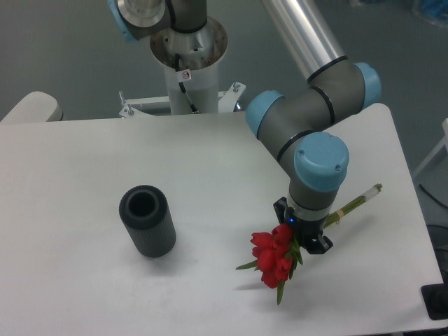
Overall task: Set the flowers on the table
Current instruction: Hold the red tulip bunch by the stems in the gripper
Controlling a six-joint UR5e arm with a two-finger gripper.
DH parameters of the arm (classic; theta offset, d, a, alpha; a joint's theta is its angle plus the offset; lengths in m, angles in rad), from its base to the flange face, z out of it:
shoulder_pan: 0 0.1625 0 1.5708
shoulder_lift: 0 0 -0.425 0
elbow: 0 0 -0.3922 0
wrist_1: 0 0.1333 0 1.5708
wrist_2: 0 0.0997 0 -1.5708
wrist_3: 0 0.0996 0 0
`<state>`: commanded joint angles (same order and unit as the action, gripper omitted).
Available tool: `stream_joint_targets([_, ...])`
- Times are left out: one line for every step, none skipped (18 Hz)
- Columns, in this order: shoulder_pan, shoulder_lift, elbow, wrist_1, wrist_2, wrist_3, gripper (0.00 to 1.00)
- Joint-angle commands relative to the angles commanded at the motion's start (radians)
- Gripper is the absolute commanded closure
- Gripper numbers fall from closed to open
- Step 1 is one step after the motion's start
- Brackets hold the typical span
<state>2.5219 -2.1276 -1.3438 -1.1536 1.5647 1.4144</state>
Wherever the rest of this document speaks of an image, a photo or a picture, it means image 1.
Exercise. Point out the red tulip bouquet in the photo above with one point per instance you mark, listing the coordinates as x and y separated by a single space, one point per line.
277 253

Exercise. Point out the black ribbed cylindrical vase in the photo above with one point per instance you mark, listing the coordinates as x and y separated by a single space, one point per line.
145 213

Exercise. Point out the beige chair backrest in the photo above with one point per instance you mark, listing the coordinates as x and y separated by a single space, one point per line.
35 107

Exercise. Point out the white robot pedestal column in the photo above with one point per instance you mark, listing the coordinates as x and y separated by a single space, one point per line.
190 62

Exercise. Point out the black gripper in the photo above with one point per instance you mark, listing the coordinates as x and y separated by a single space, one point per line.
307 225

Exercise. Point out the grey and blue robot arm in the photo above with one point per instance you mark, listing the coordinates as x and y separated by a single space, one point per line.
293 130

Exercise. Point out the white metal base frame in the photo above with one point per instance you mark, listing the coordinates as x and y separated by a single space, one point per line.
227 102

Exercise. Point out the white frame at right edge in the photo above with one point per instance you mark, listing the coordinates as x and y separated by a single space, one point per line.
434 158

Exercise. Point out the black device at table edge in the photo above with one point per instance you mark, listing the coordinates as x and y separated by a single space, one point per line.
435 300

